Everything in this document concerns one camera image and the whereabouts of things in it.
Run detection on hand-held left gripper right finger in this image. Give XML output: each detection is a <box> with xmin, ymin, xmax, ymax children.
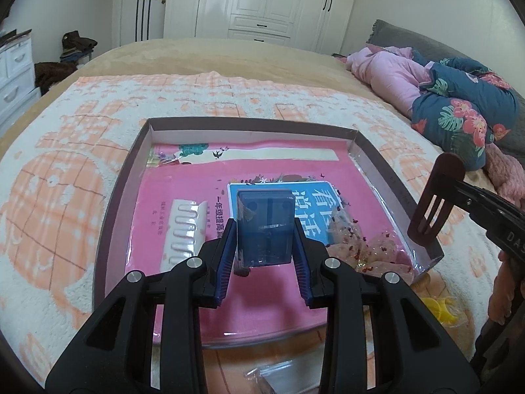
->
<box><xmin>292</xmin><ymin>226</ymin><xmax>480</xmax><ymax>394</ymax></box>

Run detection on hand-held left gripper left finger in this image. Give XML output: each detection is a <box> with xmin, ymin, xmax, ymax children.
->
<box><xmin>45</xmin><ymin>218</ymin><xmax>239</xmax><ymax>394</ymax></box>

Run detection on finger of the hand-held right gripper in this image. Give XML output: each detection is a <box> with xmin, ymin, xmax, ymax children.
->
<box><xmin>438</xmin><ymin>173</ymin><xmax>525</xmax><ymax>231</ymax></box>

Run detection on dark red snap hair clip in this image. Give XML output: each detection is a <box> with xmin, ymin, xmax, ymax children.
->
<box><xmin>407</xmin><ymin>153</ymin><xmax>466</xmax><ymax>251</ymax></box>

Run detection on translucent dark blue box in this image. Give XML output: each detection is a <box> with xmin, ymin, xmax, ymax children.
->
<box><xmin>233</xmin><ymin>189</ymin><xmax>296</xmax><ymax>275</ymax></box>

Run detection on yellow hair clip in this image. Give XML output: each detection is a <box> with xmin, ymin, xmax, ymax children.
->
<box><xmin>418</xmin><ymin>295</ymin><xmax>456</xmax><ymax>326</ymax></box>

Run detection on brown cardboard box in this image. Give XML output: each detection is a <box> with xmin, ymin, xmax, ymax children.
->
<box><xmin>92</xmin><ymin>117</ymin><xmax>446</xmax><ymax>317</ymax></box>

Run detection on pink fuzzy cloth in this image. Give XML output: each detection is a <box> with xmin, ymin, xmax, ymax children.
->
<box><xmin>484</xmin><ymin>143</ymin><xmax>525</xmax><ymax>210</ymax></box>

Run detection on clear bag of pink accessories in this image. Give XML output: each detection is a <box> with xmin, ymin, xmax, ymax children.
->
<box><xmin>328</xmin><ymin>197</ymin><xmax>415</xmax><ymax>280</ymax></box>

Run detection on blue floral quilt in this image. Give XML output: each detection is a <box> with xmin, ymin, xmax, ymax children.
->
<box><xmin>411</xmin><ymin>57</ymin><xmax>521</xmax><ymax>171</ymax></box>

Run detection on clear plastic bag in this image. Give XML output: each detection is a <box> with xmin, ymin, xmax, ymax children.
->
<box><xmin>245</xmin><ymin>359</ymin><xmax>325</xmax><ymax>394</ymax></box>

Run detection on pink quilt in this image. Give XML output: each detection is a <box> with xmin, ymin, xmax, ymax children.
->
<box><xmin>345</xmin><ymin>46</ymin><xmax>435</xmax><ymax>116</ymax></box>

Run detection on orange white plush blanket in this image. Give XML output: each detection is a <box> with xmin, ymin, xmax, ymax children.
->
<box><xmin>0</xmin><ymin>72</ymin><xmax>505</xmax><ymax>394</ymax></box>

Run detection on beige bed cover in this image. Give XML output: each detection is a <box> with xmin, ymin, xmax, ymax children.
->
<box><xmin>0</xmin><ymin>37</ymin><xmax>497</xmax><ymax>198</ymax></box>

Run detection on dark brown cloth pile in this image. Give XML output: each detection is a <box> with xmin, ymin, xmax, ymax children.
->
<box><xmin>35</xmin><ymin>61</ymin><xmax>78</xmax><ymax>91</ymax></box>

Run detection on white wardrobe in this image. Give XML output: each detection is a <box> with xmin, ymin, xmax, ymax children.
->
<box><xmin>163</xmin><ymin>0</ymin><xmax>364</xmax><ymax>56</ymax></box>

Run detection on dark clothes on stool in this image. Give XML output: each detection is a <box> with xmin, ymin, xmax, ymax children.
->
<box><xmin>61</xmin><ymin>31</ymin><xmax>98</xmax><ymax>64</ymax></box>

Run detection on white door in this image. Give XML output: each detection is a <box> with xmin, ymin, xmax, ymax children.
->
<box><xmin>113</xmin><ymin>0</ymin><xmax>171</xmax><ymax>48</ymax></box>

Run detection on white drawer cabinet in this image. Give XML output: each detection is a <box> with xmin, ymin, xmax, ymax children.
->
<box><xmin>0</xmin><ymin>29</ymin><xmax>42</xmax><ymax>132</ymax></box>

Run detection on hanging dark straps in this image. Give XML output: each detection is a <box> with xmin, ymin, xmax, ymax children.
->
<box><xmin>133</xmin><ymin>0</ymin><xmax>152</xmax><ymax>42</ymax></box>

